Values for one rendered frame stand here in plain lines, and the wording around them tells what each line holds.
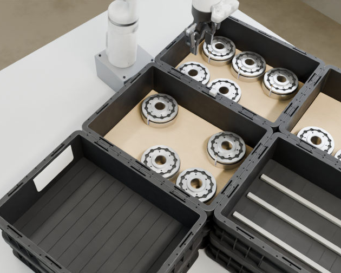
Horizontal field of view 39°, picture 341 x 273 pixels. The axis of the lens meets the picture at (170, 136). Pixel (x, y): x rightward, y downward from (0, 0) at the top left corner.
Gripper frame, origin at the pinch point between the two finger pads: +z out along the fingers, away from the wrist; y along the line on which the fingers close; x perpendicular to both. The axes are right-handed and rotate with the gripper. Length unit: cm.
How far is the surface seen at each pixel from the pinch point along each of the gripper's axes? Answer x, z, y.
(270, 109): 23.1, 13.2, -5.5
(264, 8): -56, 93, -135
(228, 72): 5.3, 13.1, -8.3
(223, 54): 1.2, 9.9, -10.0
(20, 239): 10, 5, 70
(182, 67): -4.2, 10.3, 2.4
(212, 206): 34.4, 4.1, 34.9
